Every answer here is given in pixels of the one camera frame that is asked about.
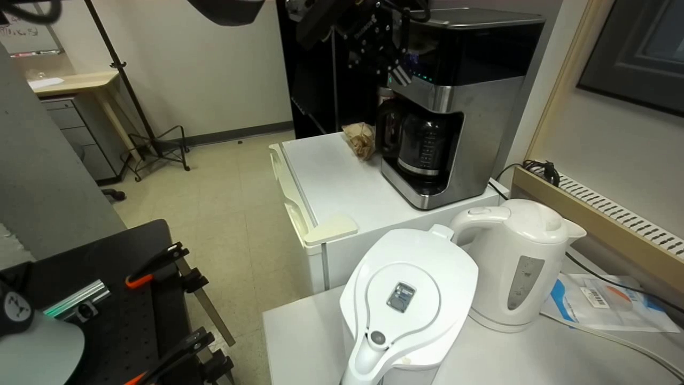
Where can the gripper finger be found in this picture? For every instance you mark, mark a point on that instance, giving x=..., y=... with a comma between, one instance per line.
x=399, y=74

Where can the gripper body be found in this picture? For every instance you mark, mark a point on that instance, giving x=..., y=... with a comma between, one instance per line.
x=342, y=27

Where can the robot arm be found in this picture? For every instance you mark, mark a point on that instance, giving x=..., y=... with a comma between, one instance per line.
x=45, y=355

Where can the glass coffee carafe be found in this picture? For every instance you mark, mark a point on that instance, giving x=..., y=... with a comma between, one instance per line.
x=422, y=141

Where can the black and steel coffee maker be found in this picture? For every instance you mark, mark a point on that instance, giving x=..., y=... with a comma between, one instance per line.
x=481, y=117

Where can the black shelf unit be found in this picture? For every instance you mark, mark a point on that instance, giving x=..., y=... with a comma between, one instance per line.
x=312, y=91

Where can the brown paper filter pack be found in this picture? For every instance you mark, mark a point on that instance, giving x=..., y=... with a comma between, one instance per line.
x=362, y=140

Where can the white mini fridge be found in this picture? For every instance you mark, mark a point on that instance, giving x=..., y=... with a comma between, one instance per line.
x=347, y=187

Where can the white mini fridge door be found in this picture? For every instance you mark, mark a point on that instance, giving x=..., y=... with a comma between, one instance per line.
x=291, y=198

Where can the black coat stand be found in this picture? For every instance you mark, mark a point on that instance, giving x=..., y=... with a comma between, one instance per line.
x=131, y=101

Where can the white water filter pitcher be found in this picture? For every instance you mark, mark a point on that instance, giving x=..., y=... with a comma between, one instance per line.
x=406, y=305

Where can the white electric kettle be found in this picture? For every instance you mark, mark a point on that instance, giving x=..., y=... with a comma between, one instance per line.
x=526, y=267

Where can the dark framed picture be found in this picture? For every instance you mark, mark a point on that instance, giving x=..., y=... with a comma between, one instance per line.
x=636, y=53

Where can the wooden desk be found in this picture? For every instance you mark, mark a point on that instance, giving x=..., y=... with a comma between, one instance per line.
x=88, y=84

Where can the baseboard heater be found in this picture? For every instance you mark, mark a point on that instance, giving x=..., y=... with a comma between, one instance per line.
x=614, y=230

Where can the grey drawer cabinet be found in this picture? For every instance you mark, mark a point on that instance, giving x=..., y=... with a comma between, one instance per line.
x=85, y=139

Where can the sheet of white paper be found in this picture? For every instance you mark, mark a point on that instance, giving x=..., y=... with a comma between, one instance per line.
x=45, y=83

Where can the orange and black clamp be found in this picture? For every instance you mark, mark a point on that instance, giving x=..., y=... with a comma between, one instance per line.
x=181, y=353
x=155, y=264

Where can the clear plastic bag blue print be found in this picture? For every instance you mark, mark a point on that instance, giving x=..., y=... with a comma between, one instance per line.
x=604, y=305

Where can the whiteboard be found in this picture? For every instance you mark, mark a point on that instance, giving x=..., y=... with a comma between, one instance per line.
x=26, y=35

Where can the grey partition panel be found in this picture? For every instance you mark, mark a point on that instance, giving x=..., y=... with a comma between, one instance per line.
x=48, y=176

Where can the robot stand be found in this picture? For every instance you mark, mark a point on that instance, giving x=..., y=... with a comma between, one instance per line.
x=128, y=321

